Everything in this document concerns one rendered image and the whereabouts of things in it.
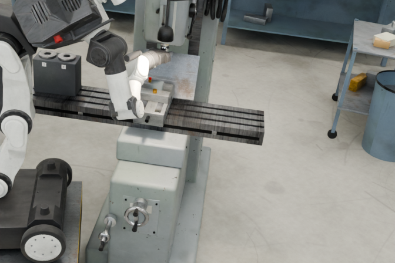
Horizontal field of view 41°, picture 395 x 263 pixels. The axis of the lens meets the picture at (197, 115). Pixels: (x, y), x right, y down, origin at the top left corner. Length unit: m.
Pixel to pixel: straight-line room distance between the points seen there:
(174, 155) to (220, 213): 1.04
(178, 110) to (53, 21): 0.94
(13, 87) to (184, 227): 1.33
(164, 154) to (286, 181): 1.57
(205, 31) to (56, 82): 0.85
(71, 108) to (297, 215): 1.74
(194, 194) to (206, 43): 0.98
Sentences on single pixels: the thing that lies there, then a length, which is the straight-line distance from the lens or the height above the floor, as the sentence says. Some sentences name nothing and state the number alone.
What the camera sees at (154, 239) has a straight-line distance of 2.73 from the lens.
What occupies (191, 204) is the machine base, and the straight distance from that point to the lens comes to 3.28.
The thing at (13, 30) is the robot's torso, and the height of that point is 1.45.
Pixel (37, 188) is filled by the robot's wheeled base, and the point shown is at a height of 0.59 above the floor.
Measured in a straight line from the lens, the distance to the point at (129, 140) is 2.61.
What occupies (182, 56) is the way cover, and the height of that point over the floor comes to 1.08.
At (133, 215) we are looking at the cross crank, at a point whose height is 0.67.
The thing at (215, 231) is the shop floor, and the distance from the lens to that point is 3.42.
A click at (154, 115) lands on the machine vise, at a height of 0.99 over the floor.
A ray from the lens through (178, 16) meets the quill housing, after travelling 2.46.
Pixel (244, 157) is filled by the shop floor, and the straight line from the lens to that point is 4.15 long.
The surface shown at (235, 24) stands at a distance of 6.25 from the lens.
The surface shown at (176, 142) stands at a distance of 2.62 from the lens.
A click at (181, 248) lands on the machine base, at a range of 2.99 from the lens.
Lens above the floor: 2.26
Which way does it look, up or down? 29 degrees down
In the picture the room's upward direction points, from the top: 7 degrees clockwise
